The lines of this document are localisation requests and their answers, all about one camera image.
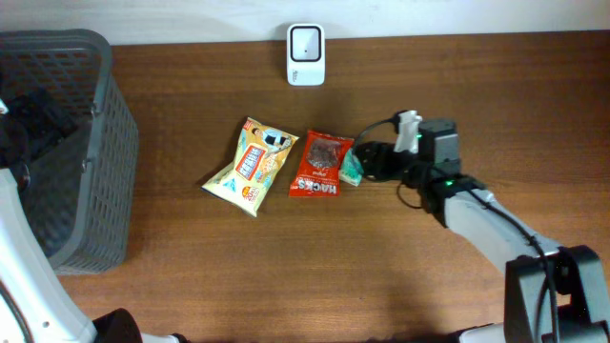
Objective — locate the grey plastic mesh basket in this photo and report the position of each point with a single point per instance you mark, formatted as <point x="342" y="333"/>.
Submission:
<point x="80" y="201"/>

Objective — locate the teal small carton box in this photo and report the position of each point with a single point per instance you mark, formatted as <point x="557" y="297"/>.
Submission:
<point x="351" y="170"/>

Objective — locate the yellow snack chip bag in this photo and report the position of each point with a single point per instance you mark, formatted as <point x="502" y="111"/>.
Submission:
<point x="261" y="152"/>

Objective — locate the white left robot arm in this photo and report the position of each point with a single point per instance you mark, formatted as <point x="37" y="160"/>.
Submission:
<point x="36" y="304"/>

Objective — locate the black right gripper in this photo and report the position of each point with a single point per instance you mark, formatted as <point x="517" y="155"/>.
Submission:
<point x="381" y="154"/>

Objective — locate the red Hacks candy bag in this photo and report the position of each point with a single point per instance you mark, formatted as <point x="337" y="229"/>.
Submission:
<point x="318" y="171"/>

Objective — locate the white barcode scanner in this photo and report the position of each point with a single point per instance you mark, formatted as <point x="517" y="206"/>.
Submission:
<point x="305" y="55"/>

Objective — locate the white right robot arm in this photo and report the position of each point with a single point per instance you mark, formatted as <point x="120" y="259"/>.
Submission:
<point x="552" y="293"/>

